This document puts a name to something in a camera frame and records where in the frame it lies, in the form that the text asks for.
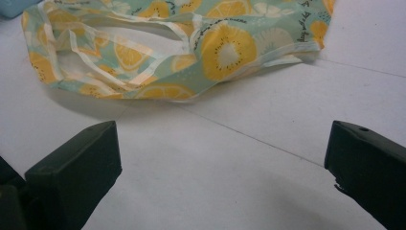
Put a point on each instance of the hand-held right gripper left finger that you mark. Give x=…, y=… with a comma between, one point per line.
x=73, y=172

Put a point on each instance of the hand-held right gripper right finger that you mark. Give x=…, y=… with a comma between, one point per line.
x=370, y=166

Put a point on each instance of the light blue plastic basket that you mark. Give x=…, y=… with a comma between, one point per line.
x=12, y=8

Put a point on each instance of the citrus print tote bag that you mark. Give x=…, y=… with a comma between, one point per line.
x=230, y=48

